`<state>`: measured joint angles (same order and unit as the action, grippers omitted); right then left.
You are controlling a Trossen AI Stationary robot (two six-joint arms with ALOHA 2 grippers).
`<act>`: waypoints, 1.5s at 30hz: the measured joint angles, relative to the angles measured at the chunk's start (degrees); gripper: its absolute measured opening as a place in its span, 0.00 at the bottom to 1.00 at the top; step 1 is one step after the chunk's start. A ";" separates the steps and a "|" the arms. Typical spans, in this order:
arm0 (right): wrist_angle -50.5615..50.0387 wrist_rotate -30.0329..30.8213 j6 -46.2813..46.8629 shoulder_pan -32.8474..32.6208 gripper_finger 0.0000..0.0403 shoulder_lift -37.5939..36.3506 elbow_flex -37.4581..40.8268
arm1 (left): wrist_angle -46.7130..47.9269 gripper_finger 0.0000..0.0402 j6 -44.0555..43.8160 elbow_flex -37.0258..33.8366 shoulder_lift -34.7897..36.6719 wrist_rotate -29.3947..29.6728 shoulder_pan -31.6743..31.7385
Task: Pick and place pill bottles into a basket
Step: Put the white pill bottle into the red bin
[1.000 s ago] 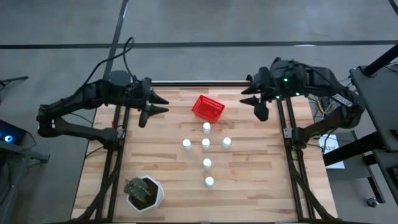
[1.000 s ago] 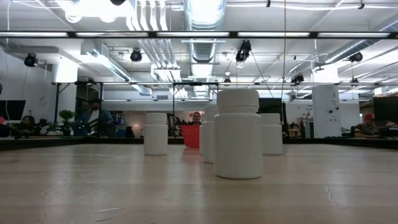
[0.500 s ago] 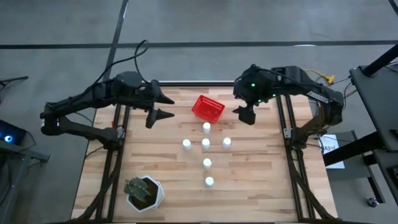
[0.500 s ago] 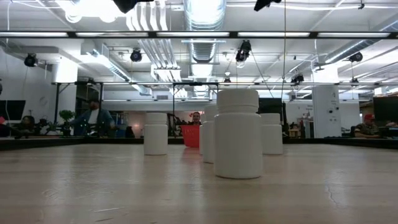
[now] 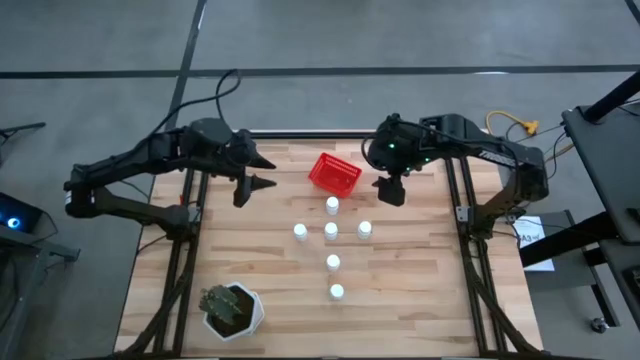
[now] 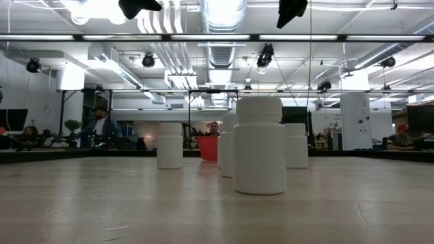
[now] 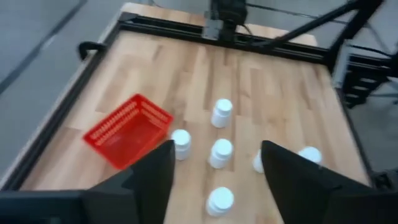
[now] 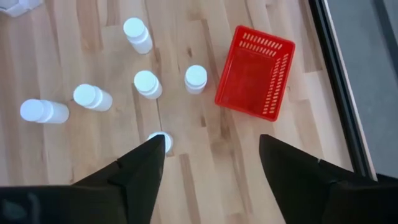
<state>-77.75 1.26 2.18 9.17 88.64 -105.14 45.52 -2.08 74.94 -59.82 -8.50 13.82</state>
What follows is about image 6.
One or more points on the white plastic pill bottle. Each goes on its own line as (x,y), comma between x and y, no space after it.
(259,145)
(219,152)
(229,152)
(169,145)
(296,145)

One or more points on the black background robot arm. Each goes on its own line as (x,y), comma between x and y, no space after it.
(188,133)

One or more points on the red plastic basket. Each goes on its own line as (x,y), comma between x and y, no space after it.
(207,149)

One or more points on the black ceiling spotlight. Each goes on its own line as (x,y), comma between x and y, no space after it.
(324,85)
(388,62)
(33,65)
(148,60)
(265,56)

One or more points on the black overhead light bar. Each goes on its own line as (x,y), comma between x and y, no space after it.
(78,37)

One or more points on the black computer monitor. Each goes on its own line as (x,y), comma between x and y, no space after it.
(13,119)
(295,115)
(420,120)

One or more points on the person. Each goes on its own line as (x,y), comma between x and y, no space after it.
(101,127)
(213,128)
(30,135)
(401,138)

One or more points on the green potted plant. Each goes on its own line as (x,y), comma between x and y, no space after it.
(73,126)

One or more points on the silver ceiling air duct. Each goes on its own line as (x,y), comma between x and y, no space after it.
(222,20)

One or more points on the black metal rig frame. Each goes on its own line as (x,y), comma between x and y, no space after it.
(62,112)

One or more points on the black aluminium table frame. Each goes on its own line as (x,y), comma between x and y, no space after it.
(68,154)

